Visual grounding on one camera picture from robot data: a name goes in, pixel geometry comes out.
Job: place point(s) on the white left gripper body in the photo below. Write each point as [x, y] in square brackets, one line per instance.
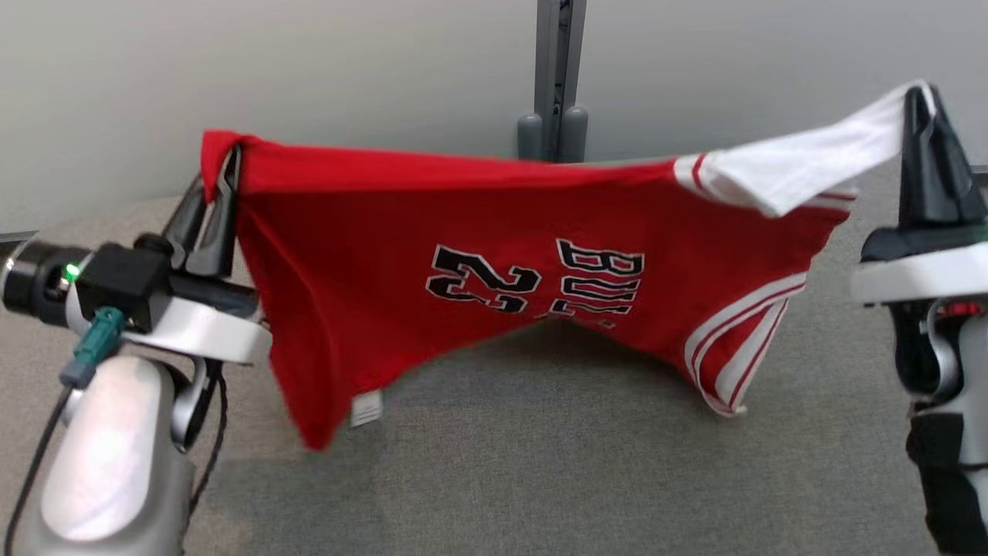
[224, 332]

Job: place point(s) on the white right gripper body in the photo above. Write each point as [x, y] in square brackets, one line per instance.
[926, 270]

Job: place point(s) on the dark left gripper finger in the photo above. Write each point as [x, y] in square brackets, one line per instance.
[185, 228]
[220, 224]

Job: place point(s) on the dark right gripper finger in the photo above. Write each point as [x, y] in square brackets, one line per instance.
[957, 193]
[918, 170]

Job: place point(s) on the red basketball jersey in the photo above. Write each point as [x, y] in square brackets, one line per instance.
[347, 255]

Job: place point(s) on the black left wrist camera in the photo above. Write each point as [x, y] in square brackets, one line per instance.
[123, 282]

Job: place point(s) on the teal left camera connector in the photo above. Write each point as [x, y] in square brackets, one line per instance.
[96, 344]

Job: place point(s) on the grey cylindrical post foot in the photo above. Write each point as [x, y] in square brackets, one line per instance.
[576, 135]
[529, 139]

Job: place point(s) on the grey metal partition post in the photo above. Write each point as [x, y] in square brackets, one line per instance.
[557, 54]

